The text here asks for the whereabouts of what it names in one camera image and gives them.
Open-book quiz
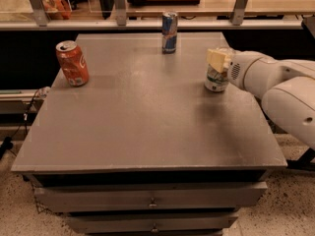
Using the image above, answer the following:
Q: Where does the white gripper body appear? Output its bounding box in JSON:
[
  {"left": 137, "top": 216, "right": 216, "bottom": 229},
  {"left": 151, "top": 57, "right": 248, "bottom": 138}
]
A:
[{"left": 227, "top": 51, "right": 273, "bottom": 91}]

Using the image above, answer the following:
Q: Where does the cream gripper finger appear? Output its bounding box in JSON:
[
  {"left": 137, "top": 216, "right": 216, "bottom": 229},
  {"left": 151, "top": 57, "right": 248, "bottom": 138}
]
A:
[{"left": 207, "top": 48, "right": 231, "bottom": 73}]

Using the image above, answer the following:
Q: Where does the crushed white 7up can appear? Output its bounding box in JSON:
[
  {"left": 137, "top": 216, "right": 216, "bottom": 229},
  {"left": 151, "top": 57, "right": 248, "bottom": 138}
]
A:
[{"left": 205, "top": 48, "right": 235, "bottom": 92}]

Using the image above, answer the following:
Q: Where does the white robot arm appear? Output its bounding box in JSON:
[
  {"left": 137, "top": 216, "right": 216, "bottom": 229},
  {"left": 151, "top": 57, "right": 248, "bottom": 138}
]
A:
[{"left": 207, "top": 48, "right": 315, "bottom": 148}]

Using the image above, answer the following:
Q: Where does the blue silver energy drink can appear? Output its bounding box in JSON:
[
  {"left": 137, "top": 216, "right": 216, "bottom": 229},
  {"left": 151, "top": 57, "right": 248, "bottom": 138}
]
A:
[{"left": 162, "top": 11, "right": 178, "bottom": 54}]

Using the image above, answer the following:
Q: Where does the orange soda can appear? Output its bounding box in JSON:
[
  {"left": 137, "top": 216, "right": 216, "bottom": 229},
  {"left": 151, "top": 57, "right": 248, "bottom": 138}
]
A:
[{"left": 56, "top": 40, "right": 90, "bottom": 87}]

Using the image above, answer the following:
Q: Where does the black stand leg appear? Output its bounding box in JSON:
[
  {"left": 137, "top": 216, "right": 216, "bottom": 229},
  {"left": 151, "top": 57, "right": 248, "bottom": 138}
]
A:
[{"left": 287, "top": 148, "right": 315, "bottom": 171}]

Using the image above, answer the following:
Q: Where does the orange snack bag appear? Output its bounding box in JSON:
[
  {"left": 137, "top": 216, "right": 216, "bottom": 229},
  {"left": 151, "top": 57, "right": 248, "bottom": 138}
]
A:
[{"left": 41, "top": 0, "right": 71, "bottom": 20}]

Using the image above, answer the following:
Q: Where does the grey upper drawer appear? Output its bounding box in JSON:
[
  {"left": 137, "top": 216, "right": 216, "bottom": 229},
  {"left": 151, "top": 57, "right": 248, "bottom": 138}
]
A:
[{"left": 34, "top": 182, "right": 267, "bottom": 212}]

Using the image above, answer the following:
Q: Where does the grey drawer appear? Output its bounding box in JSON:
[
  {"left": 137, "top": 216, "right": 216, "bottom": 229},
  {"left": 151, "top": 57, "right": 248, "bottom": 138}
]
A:
[
  {"left": 66, "top": 212, "right": 238, "bottom": 234},
  {"left": 34, "top": 182, "right": 267, "bottom": 212}
]

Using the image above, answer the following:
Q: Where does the grey lower drawer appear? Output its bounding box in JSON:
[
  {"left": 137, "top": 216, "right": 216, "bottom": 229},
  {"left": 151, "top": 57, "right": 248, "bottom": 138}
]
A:
[{"left": 66, "top": 212, "right": 238, "bottom": 234}]

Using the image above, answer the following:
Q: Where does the metal railing frame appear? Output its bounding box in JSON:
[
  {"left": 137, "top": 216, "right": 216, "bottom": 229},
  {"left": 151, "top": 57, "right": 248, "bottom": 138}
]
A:
[{"left": 0, "top": 0, "right": 302, "bottom": 31}]

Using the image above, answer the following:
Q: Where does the black cable on floor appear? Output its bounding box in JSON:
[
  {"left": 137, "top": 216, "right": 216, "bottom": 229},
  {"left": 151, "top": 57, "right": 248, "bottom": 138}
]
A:
[{"left": 0, "top": 88, "right": 40, "bottom": 159}]

